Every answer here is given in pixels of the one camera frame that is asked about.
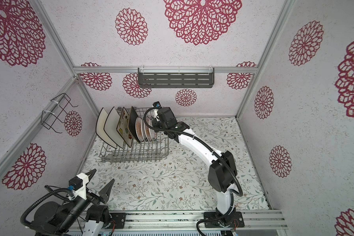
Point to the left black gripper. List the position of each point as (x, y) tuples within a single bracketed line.
[(96, 199)]

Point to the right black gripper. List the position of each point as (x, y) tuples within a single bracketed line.
[(156, 122)]

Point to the round plate orange sunburst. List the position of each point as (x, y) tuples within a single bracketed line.
[(143, 127)]

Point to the round plate green rim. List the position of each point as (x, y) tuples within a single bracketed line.
[(148, 131)]

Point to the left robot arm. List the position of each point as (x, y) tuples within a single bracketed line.
[(54, 213)]

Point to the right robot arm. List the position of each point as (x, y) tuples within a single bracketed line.
[(222, 170)]

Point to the round plate orange pattern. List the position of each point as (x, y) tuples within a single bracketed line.
[(138, 128)]

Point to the floral patterned square plate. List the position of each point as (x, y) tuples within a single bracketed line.
[(122, 128)]

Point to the white square plate black rim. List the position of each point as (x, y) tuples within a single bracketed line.
[(100, 124)]

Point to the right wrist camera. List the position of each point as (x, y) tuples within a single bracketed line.
[(157, 105)]

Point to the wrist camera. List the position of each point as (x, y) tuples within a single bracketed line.
[(157, 105), (78, 186)]

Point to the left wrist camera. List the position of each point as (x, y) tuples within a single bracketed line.
[(78, 186)]

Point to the grey wire dish rack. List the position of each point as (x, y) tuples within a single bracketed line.
[(144, 151)]

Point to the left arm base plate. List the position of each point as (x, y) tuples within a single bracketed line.
[(117, 221)]

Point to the grey slotted wall shelf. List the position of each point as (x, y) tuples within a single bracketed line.
[(176, 79)]

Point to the aluminium mounting rail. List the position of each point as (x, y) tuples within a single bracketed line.
[(181, 220)]

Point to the black wire wall holder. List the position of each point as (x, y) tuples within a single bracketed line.
[(51, 116)]

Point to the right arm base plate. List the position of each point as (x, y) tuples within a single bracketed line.
[(233, 220)]

